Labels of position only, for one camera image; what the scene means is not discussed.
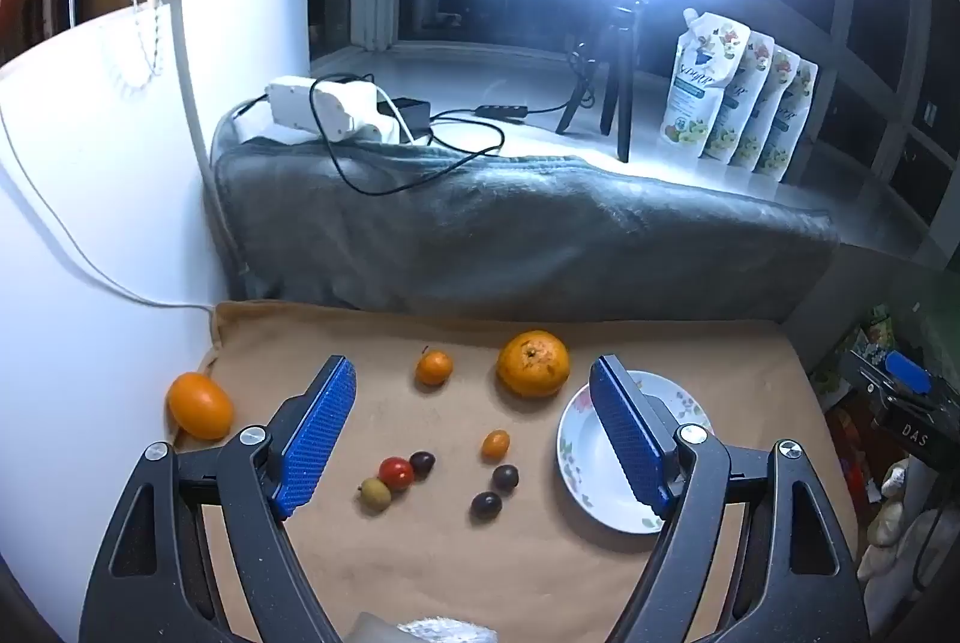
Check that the person's left hand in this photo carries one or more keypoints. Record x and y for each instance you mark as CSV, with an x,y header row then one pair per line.
x,y
446,629

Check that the green packet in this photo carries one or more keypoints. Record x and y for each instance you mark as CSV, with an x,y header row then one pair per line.
x,y
874,331

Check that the small tangerine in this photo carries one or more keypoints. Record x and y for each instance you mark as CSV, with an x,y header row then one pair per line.
x,y
433,367

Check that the red cherry tomato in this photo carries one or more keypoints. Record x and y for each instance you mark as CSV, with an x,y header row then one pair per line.
x,y
396,472

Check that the black power adapter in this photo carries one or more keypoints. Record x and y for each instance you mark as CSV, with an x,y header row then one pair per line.
x,y
412,110

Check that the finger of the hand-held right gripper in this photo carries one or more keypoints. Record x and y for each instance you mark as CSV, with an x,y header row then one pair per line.
x,y
874,380
909,373

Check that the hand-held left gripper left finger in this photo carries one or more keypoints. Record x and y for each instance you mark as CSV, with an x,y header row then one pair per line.
x,y
319,440

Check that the tan mat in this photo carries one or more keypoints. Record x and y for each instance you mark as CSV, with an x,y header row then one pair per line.
x,y
420,560

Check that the large rough-skinned orange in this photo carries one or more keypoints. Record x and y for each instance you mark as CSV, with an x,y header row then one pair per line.
x,y
533,363

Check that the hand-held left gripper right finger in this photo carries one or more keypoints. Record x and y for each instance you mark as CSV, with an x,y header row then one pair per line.
x,y
626,440

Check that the white floral plate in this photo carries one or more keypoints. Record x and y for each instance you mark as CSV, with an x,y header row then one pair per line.
x,y
589,463

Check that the grey blanket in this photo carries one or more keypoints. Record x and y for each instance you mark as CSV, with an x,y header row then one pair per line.
x,y
487,238

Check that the smooth orange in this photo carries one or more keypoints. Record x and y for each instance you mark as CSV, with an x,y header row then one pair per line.
x,y
199,404

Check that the white floral refill pouch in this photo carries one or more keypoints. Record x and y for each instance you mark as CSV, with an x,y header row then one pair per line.
x,y
754,88
804,118
697,88
780,103

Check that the small green fruit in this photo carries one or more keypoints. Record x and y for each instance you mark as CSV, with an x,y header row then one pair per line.
x,y
373,494

